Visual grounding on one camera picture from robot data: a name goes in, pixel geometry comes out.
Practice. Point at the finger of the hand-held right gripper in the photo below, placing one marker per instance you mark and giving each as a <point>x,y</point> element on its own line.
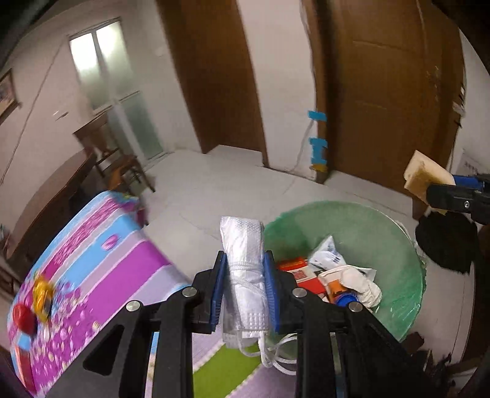
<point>467,180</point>
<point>451,197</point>

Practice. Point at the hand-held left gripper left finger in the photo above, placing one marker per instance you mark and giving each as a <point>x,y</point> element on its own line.
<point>218,291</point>

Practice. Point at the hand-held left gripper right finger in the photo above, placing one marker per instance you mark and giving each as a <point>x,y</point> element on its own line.
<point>270,291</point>

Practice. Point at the white face mask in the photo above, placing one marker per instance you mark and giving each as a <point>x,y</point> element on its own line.
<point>245,260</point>

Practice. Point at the beige sponge block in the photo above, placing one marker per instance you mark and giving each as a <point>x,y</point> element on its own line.
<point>421,172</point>

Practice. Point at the orange snack wrapper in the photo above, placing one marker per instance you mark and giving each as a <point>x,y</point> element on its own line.
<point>333,289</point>

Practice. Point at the grey foil bag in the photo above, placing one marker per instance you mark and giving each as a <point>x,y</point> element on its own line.
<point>325,256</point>

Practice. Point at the green plastic bin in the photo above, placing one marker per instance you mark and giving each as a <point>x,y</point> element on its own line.
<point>306,225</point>

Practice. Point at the beige knitted cloth roll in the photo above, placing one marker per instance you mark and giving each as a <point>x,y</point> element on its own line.
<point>360,285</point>

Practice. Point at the colourful striped tablecloth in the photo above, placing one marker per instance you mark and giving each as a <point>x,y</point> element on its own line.
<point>115,268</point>

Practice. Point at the brown wooden door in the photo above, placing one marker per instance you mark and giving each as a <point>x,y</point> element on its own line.
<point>382,95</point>
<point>214,76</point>

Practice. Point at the large blue tape patch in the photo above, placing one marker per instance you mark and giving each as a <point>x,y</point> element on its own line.
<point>318,150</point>

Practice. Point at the small blue tape strip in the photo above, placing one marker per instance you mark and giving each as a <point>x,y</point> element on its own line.
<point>317,116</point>

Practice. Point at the wooden chair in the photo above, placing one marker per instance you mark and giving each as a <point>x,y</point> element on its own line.
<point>111,153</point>

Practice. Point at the yellow snack packet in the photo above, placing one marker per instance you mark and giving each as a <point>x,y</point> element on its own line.
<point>42,296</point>

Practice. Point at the round dark wooden table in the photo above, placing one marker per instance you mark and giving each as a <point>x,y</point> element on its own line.
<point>49,206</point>

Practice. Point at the red apple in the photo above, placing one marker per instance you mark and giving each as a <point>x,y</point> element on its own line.
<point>23,318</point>

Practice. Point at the frosted glass door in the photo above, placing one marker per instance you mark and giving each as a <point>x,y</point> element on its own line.
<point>115,92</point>

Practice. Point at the framed wall picture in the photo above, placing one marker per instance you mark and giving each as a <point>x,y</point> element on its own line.
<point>7,97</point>

